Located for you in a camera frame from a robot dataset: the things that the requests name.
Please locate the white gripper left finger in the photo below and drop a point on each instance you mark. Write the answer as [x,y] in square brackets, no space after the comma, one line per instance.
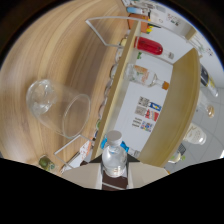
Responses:
[85,175]

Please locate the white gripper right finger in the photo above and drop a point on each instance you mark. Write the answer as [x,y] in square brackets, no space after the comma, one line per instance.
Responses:
[145,174]

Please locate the clear bottle with red label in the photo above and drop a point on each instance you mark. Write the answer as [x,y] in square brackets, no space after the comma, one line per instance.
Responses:
[114,158]

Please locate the glass jar of limes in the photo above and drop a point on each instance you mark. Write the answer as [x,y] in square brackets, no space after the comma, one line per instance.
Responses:
[47,163]

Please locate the silver soda water can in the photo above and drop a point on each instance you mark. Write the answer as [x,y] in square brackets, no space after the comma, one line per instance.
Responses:
[208,81]

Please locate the white papers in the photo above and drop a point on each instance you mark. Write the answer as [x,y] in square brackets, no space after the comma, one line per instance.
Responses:
[81,153]

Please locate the clear bottle with green cap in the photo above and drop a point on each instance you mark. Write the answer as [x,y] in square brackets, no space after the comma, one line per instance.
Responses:
[176,157]

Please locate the two-tier wooden shelf rack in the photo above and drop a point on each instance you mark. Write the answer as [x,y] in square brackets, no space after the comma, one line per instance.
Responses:
[180,110]

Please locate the clear drinking glass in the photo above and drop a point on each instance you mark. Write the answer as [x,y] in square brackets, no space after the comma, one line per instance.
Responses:
[56,106]

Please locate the clear jar with cork lid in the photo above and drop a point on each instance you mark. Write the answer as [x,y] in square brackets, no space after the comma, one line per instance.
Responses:
[205,105]

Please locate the clear bottle with orange cap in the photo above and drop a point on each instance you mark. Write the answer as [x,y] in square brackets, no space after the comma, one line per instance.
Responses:
[141,75]

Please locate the red liquid bottle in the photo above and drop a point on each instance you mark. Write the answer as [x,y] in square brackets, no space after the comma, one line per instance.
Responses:
[148,46]

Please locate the orange pot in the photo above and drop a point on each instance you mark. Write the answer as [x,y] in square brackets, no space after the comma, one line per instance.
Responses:
[138,21]

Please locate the small posters on wall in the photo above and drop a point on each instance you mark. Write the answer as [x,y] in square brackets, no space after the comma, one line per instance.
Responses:
[146,115]

